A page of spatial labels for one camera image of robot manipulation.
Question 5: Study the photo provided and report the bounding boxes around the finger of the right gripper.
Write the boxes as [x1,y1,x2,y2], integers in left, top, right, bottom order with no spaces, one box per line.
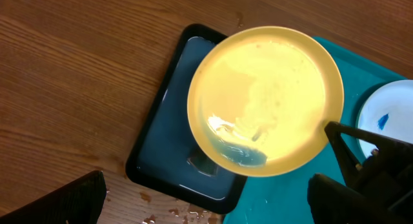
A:
[307,174,412,224]
[325,121,412,185]

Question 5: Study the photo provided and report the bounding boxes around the light blue plate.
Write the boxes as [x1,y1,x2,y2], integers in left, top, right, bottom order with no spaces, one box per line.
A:
[356,80,413,143]

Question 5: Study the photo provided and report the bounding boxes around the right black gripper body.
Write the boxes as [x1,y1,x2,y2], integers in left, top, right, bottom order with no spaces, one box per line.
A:
[354,144,412,218]

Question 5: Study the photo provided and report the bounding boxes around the black water tray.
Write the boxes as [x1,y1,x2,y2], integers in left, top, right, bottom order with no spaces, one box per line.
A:
[125,24,247,214]

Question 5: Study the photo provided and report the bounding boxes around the green and orange sponge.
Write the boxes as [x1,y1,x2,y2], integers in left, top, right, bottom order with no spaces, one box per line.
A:
[187,148,218,177]

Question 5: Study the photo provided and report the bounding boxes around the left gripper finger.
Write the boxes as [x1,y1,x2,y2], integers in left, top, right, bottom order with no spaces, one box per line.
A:
[1,170,107,224]

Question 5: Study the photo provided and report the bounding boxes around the yellow plate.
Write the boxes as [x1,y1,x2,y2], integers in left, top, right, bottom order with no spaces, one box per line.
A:
[187,26,344,177]

